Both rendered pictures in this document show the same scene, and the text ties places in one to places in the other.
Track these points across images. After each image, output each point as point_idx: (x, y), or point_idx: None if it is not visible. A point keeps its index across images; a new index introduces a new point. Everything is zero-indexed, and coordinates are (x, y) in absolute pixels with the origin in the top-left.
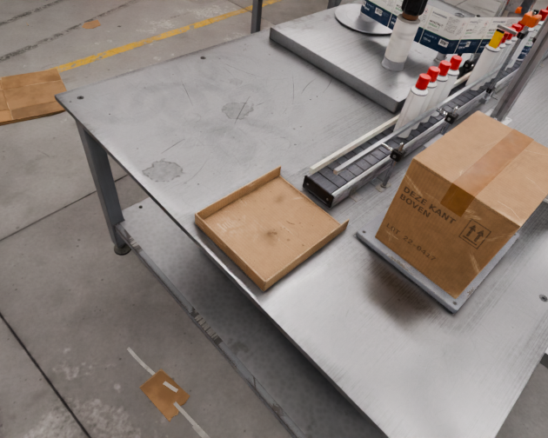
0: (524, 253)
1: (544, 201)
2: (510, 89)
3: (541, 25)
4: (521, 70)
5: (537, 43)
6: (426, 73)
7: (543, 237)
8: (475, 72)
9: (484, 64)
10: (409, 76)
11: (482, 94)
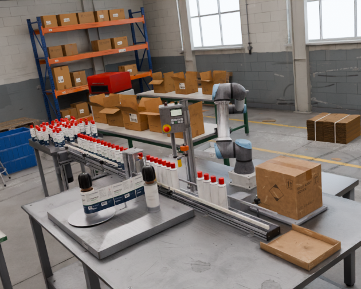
0: None
1: (255, 186)
2: (193, 175)
3: (173, 151)
4: (192, 166)
5: (190, 153)
6: (212, 180)
7: None
8: (176, 182)
9: (177, 176)
10: (165, 205)
11: (181, 188)
